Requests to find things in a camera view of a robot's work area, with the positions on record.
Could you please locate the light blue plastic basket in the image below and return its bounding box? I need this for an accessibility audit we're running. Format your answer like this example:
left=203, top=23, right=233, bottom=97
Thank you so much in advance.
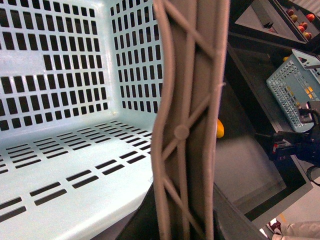
left=0, top=0, right=164, bottom=240

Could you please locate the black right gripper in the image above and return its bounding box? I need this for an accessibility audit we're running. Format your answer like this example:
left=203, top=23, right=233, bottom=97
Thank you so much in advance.
left=271, top=130, right=320, bottom=165

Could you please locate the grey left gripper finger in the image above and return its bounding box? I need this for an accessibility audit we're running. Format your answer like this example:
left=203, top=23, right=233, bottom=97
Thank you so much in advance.
left=151, top=0, right=231, bottom=240

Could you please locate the dark red shoe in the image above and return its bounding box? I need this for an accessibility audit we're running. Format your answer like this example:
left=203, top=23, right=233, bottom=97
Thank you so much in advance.
left=266, top=218, right=282, bottom=235

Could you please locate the yellow mango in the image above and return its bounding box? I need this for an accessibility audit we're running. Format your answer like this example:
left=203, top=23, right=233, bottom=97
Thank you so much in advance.
left=216, top=119, right=225, bottom=139

